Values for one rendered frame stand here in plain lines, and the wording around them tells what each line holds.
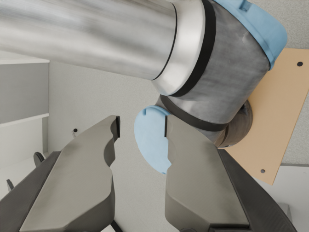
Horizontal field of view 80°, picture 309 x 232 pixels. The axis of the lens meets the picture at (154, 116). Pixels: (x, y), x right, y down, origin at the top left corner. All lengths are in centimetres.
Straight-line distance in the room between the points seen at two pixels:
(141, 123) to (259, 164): 29
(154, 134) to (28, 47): 18
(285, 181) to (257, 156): 93
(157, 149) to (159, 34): 17
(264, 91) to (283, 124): 7
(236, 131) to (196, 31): 25
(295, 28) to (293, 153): 67
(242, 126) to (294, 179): 99
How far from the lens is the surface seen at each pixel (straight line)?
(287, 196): 144
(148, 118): 28
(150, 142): 29
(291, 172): 136
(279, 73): 42
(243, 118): 41
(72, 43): 18
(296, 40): 123
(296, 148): 133
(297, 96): 42
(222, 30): 21
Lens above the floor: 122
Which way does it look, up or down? 46 degrees down
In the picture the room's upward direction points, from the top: 111 degrees counter-clockwise
